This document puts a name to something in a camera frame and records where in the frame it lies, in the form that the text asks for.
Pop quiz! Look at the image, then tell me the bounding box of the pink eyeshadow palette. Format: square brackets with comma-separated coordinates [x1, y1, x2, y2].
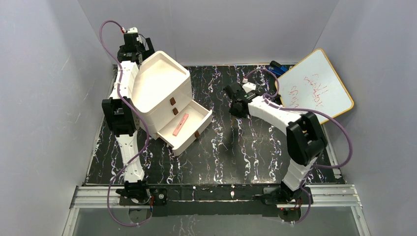
[173, 113, 189, 137]

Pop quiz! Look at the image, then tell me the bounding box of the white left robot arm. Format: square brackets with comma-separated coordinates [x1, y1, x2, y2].
[102, 26, 153, 205]

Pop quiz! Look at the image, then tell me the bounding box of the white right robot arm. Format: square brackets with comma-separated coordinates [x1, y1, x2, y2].
[223, 83, 327, 202]

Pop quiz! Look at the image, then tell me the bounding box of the yellow framed whiteboard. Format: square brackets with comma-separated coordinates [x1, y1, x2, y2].
[278, 49, 354, 118]

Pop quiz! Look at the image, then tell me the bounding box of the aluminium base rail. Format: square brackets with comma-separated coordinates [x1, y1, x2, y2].
[63, 184, 370, 236]

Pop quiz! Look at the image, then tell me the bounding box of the white drawer organizer frame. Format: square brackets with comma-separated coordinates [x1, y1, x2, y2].
[132, 51, 192, 133]

